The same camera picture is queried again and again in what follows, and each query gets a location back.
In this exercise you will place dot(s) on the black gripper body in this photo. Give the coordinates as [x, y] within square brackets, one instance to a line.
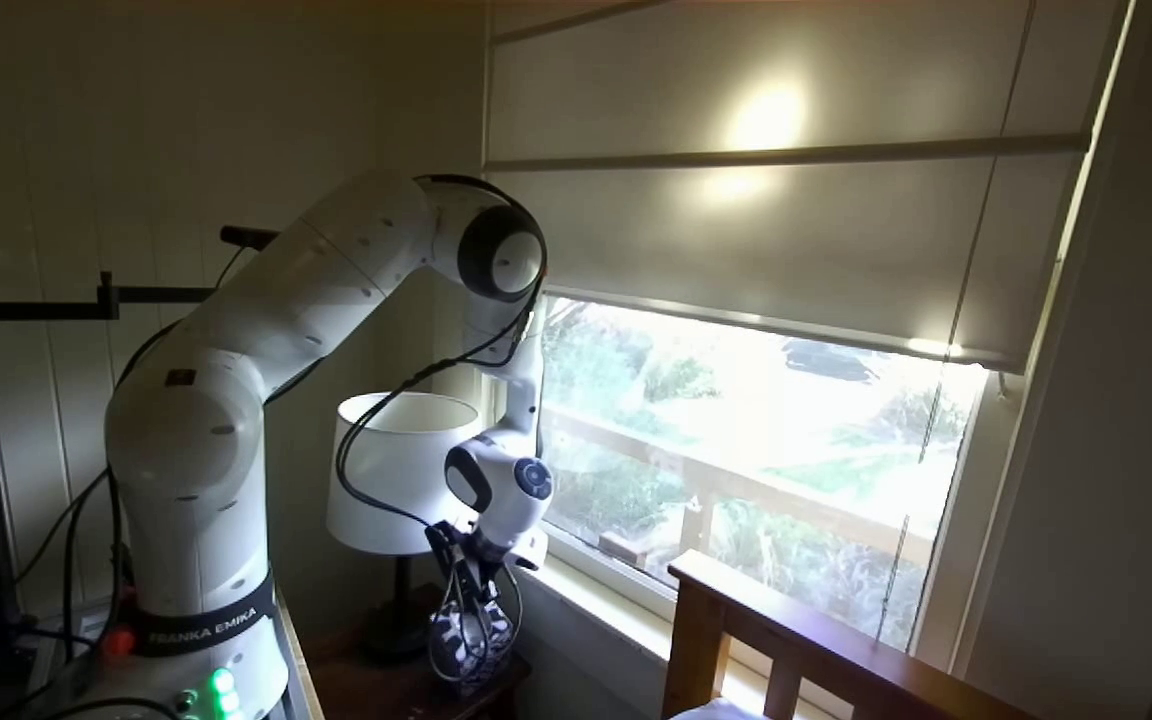
[465, 553]

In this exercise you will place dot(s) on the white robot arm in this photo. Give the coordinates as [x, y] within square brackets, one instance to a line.
[184, 437]

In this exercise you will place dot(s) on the black lamp base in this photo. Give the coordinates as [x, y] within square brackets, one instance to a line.
[398, 629]

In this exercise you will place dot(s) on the white lamp shade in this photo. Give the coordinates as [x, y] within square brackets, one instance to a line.
[392, 476]

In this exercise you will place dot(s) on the wooden bedside table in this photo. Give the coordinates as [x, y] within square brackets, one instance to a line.
[361, 689]

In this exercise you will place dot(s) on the beige roller blind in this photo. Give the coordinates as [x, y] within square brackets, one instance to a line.
[868, 168]

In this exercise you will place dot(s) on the white window frame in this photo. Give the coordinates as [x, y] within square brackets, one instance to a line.
[845, 476]

